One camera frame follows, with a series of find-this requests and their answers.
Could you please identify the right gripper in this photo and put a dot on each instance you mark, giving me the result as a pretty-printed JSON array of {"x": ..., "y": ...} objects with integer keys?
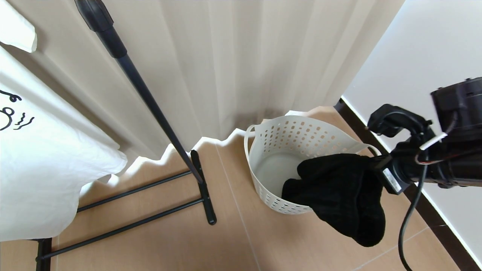
[{"x": 433, "y": 165}]

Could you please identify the black garment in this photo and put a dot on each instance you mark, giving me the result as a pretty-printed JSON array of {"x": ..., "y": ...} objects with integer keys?
[{"x": 339, "y": 195}]

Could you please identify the white printed t-shirt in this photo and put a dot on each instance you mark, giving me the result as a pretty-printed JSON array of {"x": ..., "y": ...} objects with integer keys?
[{"x": 45, "y": 169}]

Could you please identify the white laundry basket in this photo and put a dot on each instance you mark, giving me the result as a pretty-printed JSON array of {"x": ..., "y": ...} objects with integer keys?
[{"x": 275, "y": 165}]

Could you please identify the black clothes rack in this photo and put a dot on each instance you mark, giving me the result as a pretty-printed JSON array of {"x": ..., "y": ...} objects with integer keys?
[{"x": 148, "y": 98}]

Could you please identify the beige curtain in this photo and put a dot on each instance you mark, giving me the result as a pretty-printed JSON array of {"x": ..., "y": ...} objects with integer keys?
[{"x": 244, "y": 56}]

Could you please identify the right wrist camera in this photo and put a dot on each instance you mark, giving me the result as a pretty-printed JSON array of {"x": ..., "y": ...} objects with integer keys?
[{"x": 391, "y": 120}]

